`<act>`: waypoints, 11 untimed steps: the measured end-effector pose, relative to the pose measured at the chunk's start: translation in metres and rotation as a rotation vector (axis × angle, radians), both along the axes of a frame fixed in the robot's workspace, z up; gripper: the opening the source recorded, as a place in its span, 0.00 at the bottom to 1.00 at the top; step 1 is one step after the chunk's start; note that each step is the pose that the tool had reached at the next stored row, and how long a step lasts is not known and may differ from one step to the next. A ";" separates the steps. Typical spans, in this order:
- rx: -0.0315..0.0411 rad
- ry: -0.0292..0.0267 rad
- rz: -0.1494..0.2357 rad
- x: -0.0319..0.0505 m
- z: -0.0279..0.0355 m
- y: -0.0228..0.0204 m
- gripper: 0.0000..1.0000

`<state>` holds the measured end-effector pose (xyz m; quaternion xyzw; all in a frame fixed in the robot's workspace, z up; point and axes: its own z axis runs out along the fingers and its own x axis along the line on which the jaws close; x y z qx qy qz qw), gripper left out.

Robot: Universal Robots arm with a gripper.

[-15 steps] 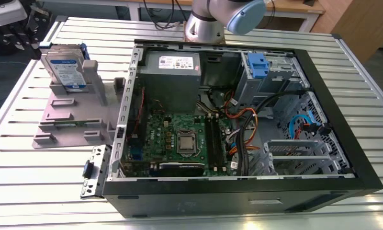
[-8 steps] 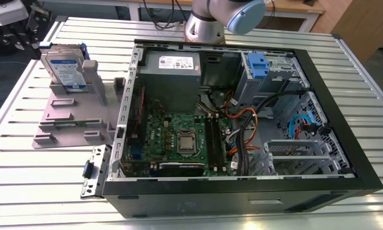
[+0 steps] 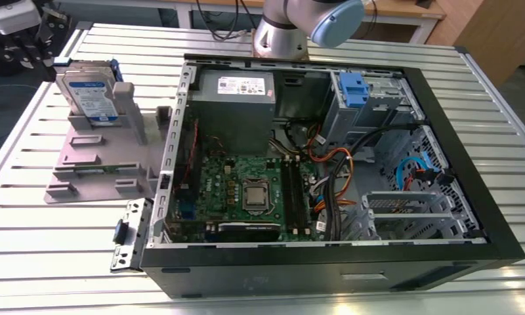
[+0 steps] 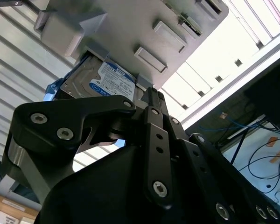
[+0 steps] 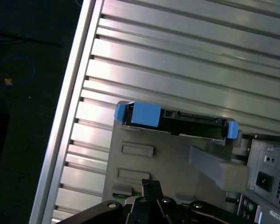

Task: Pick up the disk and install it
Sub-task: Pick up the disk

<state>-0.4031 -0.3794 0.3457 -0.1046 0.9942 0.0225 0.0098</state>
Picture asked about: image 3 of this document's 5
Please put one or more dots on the green motherboard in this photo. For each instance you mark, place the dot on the green motherboard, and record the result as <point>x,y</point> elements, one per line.
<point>219,197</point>

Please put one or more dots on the metal disk bay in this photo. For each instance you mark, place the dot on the metal disk bay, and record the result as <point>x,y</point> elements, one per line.
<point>403,197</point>

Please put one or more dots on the black graphics card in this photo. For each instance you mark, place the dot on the black graphics card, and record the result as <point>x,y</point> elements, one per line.
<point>246,229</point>

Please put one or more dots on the blue plastic drive latch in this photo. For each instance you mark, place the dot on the blue plastic drive latch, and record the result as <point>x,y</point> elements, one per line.
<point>354,90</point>

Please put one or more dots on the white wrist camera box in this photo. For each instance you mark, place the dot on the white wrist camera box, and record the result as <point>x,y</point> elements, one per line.
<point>8,14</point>

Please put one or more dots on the silver CPU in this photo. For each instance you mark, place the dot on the silver CPU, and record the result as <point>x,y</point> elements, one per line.
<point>255,196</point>

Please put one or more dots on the hard disk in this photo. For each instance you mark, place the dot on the hard disk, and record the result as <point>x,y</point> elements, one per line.
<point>90,98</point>

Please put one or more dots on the metal card retention bracket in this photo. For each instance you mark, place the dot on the metal card retention bracket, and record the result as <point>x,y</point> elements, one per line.
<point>134,229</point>

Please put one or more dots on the metal drive cage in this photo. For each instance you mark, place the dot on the metal drive cage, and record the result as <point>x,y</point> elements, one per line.
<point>376,115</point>

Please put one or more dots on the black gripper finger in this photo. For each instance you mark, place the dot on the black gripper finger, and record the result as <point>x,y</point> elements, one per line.
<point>46,65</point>
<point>55,26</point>

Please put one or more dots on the grey power supply unit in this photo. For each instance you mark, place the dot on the grey power supply unit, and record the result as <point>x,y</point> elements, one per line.
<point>232,124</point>

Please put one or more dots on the blue expansion slot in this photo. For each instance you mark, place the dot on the blue expansion slot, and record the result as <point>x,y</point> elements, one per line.
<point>187,210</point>

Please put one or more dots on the CPU socket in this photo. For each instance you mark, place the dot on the CPU socket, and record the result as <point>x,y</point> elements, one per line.
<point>256,180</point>

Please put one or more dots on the black RAM slot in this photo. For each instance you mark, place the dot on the black RAM slot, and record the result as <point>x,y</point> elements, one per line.
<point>302,197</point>
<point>290,197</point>

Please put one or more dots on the black office chair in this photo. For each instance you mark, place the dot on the black office chair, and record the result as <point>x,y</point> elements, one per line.
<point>4,73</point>

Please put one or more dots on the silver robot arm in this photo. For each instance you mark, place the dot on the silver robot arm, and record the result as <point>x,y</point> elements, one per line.
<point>280,42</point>

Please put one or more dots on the brown wooden cabinet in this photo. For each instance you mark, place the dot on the brown wooden cabinet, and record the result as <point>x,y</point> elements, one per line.
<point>495,33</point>

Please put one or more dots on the grey parts rack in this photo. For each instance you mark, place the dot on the grey parts rack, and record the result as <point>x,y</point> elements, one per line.
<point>100,157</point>

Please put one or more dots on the green RAM stick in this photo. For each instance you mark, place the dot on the green RAM stick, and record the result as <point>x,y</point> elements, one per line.
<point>96,169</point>

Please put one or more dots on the black PC case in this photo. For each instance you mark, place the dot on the black PC case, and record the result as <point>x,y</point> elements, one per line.
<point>288,272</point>

